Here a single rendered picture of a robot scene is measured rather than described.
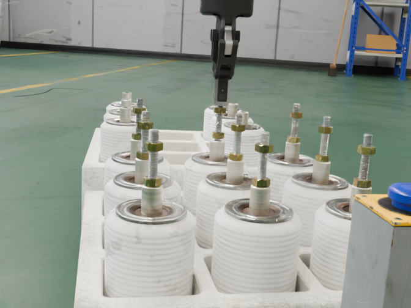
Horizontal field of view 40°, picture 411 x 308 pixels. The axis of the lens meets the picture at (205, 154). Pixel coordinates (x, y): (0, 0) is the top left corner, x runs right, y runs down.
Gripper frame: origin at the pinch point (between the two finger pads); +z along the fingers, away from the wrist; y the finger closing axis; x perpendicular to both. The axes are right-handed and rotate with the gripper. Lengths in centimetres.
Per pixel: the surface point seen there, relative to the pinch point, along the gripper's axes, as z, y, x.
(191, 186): 13.7, 2.9, -3.9
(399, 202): 3.5, 40.4, 10.5
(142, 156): 6.9, 13.9, -10.7
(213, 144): 7.7, 0.9, -0.8
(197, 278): 17.5, 25.5, -4.0
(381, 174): 35, -93, 64
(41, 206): 35, -49, -37
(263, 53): 20, -613, 112
